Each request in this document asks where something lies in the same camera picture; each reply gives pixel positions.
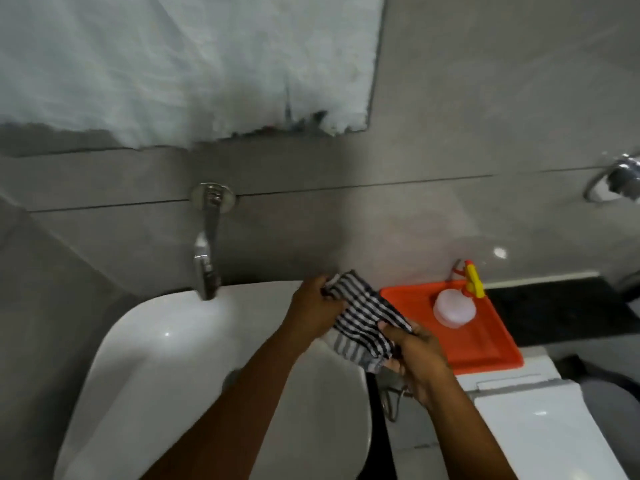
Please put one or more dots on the black stone ledge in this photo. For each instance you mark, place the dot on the black stone ledge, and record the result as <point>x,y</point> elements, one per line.
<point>560,307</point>

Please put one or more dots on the person's left thumb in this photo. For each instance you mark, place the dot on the person's left thumb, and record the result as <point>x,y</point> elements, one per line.
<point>334,300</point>

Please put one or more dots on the person's right forearm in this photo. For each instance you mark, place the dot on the person's right forearm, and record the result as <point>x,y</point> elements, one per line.
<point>465,434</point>

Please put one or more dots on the chrome wall tap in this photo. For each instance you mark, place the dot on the chrome wall tap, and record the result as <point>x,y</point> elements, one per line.
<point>209,239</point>

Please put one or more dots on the person's right hand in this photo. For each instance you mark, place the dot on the person's right hand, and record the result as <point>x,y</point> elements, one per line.
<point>417,359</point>

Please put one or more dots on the white ceramic wash basin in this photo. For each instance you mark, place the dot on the white ceramic wash basin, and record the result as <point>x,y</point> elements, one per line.
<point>175,384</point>

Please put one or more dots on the person's left hand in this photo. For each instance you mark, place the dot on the person's left hand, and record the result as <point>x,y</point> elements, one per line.
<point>307,312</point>

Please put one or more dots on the person's right thumb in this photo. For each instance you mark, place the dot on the person's right thumb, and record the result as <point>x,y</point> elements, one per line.
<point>395,332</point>

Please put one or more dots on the chrome wall fixture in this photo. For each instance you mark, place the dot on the chrome wall fixture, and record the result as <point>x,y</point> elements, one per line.
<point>616,180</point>

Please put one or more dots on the wall mirror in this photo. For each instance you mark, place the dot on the wall mirror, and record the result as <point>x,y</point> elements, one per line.
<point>190,69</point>

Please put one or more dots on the person's left forearm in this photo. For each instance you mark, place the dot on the person's left forearm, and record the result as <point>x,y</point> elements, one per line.
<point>235,419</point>

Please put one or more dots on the white spray bottle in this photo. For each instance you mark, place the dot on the white spray bottle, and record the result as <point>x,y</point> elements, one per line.
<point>457,302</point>

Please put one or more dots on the orange plastic tray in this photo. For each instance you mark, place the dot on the orange plastic tray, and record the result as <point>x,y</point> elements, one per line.
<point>465,334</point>

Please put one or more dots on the black white striped cloth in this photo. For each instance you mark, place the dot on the black white striped cloth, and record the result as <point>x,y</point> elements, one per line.
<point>362,319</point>

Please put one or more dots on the white toilet cistern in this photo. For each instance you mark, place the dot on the white toilet cistern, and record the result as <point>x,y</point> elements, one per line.
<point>540,419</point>

